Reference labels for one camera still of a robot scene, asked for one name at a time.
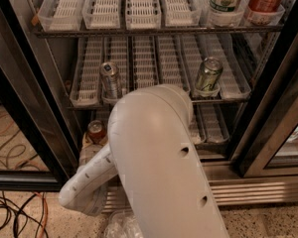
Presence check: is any clear plastic bag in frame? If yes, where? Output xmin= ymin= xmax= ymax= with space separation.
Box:
xmin=103 ymin=210 xmax=144 ymax=238

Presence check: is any green can middle shelf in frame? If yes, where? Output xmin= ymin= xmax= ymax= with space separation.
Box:
xmin=195 ymin=57 xmax=224 ymax=91

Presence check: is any red coke can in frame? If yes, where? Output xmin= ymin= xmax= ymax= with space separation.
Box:
xmin=87 ymin=120 xmax=106 ymax=144

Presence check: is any steel fridge base grille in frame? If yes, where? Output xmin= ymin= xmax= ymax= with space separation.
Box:
xmin=102 ymin=162 xmax=298 ymax=216

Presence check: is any glass fridge door right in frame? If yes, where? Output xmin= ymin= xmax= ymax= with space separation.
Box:
xmin=225 ymin=1 xmax=298 ymax=179

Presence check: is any silver blue can middle shelf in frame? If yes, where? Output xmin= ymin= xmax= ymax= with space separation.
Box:
xmin=99 ymin=61 xmax=122 ymax=99

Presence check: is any glass fridge door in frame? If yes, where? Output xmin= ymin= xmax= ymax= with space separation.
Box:
xmin=0 ymin=0 xmax=83 ymax=191
xmin=225 ymin=1 xmax=298 ymax=179

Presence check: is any middle wire shelf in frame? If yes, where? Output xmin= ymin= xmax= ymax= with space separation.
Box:
xmin=67 ymin=97 xmax=249 ymax=111

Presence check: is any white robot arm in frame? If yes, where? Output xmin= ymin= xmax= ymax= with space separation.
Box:
xmin=59 ymin=84 xmax=229 ymax=238

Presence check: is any orange cable on floor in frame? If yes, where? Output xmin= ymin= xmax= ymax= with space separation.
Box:
xmin=33 ymin=191 xmax=50 ymax=238

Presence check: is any glass fridge door left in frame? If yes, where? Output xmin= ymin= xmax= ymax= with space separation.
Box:
xmin=0 ymin=0 xmax=83 ymax=191

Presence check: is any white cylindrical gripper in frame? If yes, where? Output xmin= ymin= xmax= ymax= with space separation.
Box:
xmin=78 ymin=134 xmax=102 ymax=166

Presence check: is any top wire shelf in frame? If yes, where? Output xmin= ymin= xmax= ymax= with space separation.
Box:
xmin=32 ymin=25 xmax=283 ymax=39

